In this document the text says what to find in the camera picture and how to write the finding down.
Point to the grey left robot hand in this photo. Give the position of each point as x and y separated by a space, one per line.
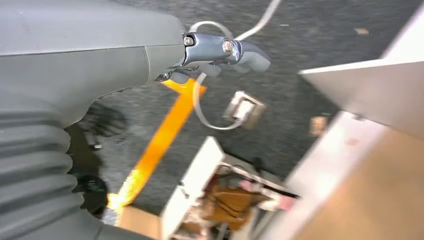
82 49

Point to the yellow floor tape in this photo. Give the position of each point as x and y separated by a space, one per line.
165 132

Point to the brown cardboard clutter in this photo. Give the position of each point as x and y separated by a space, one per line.
232 202

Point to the white floor socket box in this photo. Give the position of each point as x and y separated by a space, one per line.
244 110

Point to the small paper scrap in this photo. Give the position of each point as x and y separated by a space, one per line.
361 31

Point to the white desk counter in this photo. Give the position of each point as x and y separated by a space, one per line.
364 92

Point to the small brown scrap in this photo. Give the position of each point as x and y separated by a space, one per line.
319 126

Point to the white board panel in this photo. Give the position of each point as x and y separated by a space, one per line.
195 185

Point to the brown cardboard sheet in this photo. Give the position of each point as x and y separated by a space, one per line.
139 222

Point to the black machine part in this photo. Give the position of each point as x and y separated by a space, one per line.
92 195

